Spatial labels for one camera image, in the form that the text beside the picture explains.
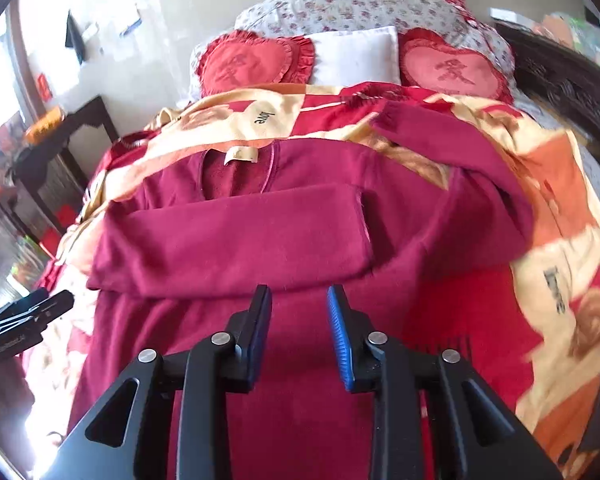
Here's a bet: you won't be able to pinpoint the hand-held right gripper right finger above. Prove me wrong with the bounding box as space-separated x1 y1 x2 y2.
327 284 563 480

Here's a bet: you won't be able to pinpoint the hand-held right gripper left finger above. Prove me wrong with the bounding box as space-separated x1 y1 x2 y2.
40 284 273 480

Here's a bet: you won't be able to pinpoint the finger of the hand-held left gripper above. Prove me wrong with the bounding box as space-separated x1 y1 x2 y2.
0 290 76 333
0 287 50 322

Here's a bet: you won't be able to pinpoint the dark red sweater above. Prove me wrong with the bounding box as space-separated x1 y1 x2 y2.
67 105 543 480

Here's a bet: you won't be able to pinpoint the person's left forearm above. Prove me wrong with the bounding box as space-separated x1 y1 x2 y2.
0 352 36 461

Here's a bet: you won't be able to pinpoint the black side table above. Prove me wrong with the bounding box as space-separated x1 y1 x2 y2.
10 95 121 233

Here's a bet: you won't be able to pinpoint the orange box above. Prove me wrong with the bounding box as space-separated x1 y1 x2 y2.
24 106 63 143

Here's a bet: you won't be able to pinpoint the red orange printed blanket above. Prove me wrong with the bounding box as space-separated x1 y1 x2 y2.
22 82 600 471

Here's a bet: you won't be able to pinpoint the red heart pillow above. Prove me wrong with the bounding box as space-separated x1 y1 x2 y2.
399 27 515 103
198 30 317 97

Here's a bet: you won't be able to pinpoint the white pillow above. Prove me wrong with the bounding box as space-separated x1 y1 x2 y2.
307 25 401 87

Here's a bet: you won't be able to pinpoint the floral quilt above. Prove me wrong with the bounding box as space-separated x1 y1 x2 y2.
189 0 518 101

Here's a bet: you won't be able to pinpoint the dark carved wooden headboard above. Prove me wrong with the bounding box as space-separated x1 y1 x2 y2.
495 20 600 186

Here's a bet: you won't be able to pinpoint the cluttered bedside table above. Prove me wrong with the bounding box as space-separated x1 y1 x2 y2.
540 10 600 71

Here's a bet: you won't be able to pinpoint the black wall object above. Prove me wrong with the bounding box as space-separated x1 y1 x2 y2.
65 10 86 65

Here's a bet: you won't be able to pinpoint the white wall papers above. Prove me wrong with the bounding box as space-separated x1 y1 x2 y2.
102 0 143 36

